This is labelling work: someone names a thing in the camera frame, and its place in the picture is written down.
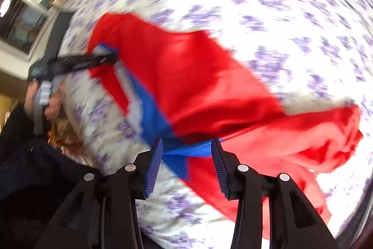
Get red pants with blue stripe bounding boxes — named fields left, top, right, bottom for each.
left=86, top=12, right=365, bottom=239

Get purple floral bed sheet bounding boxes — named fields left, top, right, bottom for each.
left=48, top=0, right=373, bottom=249

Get person's left forearm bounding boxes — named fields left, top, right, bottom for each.
left=0, top=102, right=37, bottom=152

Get person's dark clothing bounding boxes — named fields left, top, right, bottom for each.
left=0, top=138, right=101, bottom=249

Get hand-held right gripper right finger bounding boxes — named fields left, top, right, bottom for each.
left=210, top=138, right=340, bottom=249

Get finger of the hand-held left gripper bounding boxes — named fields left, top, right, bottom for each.
left=84, top=52, right=119, bottom=66

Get person's left hand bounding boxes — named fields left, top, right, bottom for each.
left=25, top=82, right=65, bottom=122

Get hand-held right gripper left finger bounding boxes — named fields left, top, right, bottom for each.
left=35, top=137, right=164, bottom=249

